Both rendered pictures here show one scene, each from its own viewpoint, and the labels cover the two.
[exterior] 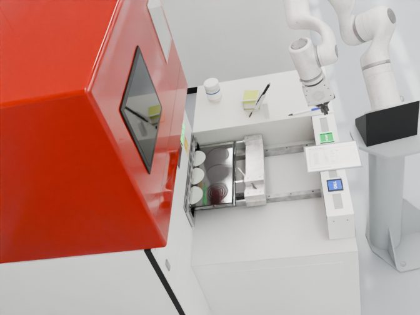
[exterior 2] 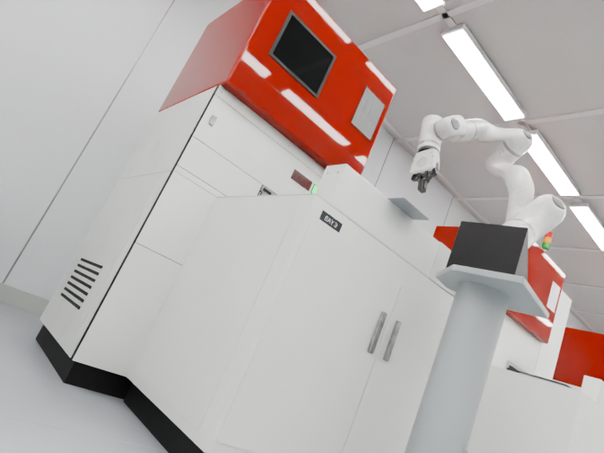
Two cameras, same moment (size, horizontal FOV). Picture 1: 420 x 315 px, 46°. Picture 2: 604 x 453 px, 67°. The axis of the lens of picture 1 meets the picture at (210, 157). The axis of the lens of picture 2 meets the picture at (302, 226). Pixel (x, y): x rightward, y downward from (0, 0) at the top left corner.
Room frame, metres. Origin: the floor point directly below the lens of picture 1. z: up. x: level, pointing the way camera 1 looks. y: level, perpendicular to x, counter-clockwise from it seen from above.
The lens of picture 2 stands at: (0.02, -1.19, 0.38)
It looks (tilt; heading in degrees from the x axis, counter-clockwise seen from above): 15 degrees up; 40
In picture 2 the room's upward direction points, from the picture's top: 23 degrees clockwise
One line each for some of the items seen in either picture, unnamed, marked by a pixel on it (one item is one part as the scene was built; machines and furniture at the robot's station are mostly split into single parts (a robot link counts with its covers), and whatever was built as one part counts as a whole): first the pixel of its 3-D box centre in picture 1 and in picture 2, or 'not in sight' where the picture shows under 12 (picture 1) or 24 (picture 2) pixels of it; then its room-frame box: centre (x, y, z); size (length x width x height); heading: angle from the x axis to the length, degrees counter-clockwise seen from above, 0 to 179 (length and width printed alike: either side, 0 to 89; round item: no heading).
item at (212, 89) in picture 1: (212, 90); not in sight; (1.93, -0.11, 1.01); 0.07 x 0.07 x 0.10
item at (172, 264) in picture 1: (179, 192); (272, 181); (1.35, 0.16, 1.02); 0.81 x 0.03 x 0.40; 165
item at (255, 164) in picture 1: (255, 170); not in sight; (1.48, -0.17, 0.87); 0.36 x 0.08 x 0.03; 165
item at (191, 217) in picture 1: (194, 179); not in sight; (1.52, 0.09, 0.89); 0.44 x 0.02 x 0.10; 165
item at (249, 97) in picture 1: (252, 100); not in sight; (1.78, -0.26, 1.00); 0.07 x 0.07 x 0.07; 66
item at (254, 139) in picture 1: (253, 139); not in sight; (1.64, -0.21, 0.89); 0.08 x 0.03 x 0.03; 75
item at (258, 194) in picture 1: (254, 194); not in sight; (1.33, -0.12, 0.89); 0.08 x 0.03 x 0.03; 75
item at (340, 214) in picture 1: (331, 172); (380, 225); (1.32, -0.44, 0.89); 0.55 x 0.09 x 0.14; 165
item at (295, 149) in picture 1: (257, 154); not in sight; (1.60, -0.21, 0.84); 0.50 x 0.02 x 0.03; 75
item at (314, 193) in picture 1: (259, 199); not in sight; (1.34, -0.14, 0.84); 0.50 x 0.02 x 0.03; 75
